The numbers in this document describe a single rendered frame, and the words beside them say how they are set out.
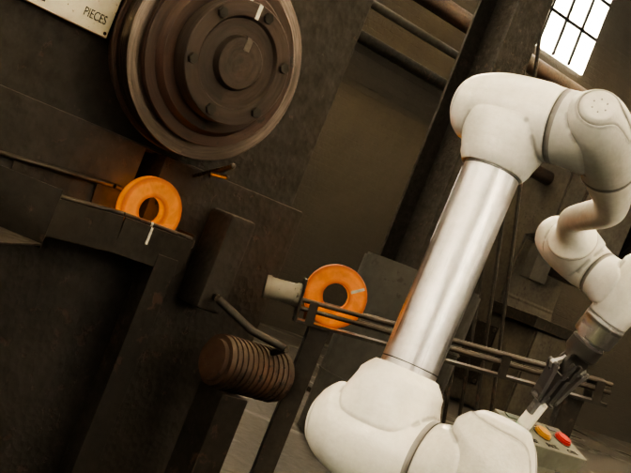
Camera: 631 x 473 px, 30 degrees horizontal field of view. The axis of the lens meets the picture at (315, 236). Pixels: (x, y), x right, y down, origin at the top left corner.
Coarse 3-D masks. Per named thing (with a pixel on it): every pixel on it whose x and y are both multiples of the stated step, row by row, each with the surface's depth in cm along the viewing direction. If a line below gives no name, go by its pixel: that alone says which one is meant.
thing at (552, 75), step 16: (416, 0) 1012; (432, 0) 1016; (448, 0) 1029; (384, 16) 1024; (400, 16) 1032; (448, 16) 1034; (464, 16) 1042; (416, 32) 1046; (464, 32) 1058; (368, 48) 1047; (384, 48) 1051; (448, 48) 1073; (400, 64) 1070; (416, 64) 1079; (528, 64) 1107; (544, 64) 1120; (432, 80) 1096; (560, 80) 1137
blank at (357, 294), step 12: (336, 264) 290; (312, 276) 287; (324, 276) 287; (336, 276) 287; (348, 276) 287; (360, 276) 288; (312, 288) 287; (324, 288) 287; (348, 288) 287; (360, 288) 288; (348, 300) 288; (360, 300) 288; (336, 312) 287; (360, 312) 288; (324, 324) 287; (336, 324) 287; (348, 324) 288
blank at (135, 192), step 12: (132, 180) 267; (144, 180) 266; (156, 180) 267; (120, 192) 267; (132, 192) 265; (144, 192) 266; (156, 192) 268; (168, 192) 270; (120, 204) 265; (132, 204) 265; (168, 204) 270; (180, 204) 272; (168, 216) 271; (180, 216) 273
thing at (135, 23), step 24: (144, 0) 253; (288, 0) 276; (144, 24) 254; (120, 48) 257; (120, 72) 259; (144, 96) 258; (288, 96) 282; (144, 120) 260; (168, 144) 265; (192, 144) 269; (240, 144) 277
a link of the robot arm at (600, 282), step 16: (608, 256) 244; (592, 272) 243; (608, 272) 241; (624, 272) 239; (592, 288) 243; (608, 288) 240; (624, 288) 238; (592, 304) 244; (608, 304) 240; (624, 304) 238; (608, 320) 240; (624, 320) 240
